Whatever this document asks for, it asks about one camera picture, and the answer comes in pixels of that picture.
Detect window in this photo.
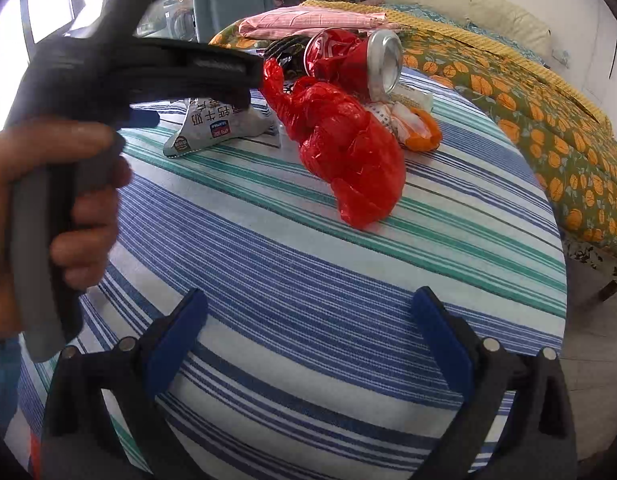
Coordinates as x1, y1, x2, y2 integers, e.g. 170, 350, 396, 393
0, 0, 109, 133

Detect crushed red soda can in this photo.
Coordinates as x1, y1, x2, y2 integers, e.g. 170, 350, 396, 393
303, 29, 405, 98

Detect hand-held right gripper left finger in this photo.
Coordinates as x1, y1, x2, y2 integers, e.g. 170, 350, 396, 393
38, 287, 209, 480

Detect floral bed skirt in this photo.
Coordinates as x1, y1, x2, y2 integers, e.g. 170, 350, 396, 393
563, 237, 617, 281

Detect person's blue pants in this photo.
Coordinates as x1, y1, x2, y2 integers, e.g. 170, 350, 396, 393
0, 332, 24, 441

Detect teal patterned bed sheet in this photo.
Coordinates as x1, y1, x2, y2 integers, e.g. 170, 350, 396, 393
383, 2, 544, 68

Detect blue green striped tablecloth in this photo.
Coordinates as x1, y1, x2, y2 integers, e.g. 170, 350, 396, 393
16, 67, 569, 480

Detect bed with orange floral cover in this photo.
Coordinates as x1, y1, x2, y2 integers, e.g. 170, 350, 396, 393
208, 0, 617, 261

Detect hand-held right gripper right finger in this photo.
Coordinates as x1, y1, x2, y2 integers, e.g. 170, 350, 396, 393
411, 286, 579, 480

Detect person's left hand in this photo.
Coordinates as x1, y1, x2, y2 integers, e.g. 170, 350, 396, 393
0, 117, 134, 333

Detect cream headboard cushion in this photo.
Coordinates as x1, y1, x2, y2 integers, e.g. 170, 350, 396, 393
371, 0, 554, 58

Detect gray snack packet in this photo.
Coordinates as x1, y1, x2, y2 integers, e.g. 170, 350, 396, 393
162, 95, 282, 158

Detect white wardrobe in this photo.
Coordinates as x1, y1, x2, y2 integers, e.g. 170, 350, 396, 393
581, 0, 617, 131

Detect white orange plastic wrapper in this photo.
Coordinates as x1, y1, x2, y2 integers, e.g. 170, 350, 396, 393
363, 82, 443, 153

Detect pink checked folded cloth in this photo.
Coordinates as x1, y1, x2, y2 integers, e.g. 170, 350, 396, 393
238, 6, 389, 41

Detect black foam net sleeve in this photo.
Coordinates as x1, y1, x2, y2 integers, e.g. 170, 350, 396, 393
262, 35, 314, 81

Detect red cloth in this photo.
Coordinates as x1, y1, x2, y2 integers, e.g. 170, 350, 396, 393
29, 434, 43, 480

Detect red plastic bag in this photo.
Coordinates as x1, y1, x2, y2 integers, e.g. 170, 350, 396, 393
258, 57, 407, 231

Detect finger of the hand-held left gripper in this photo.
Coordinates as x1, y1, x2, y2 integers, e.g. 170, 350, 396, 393
138, 37, 265, 88
116, 82, 253, 130

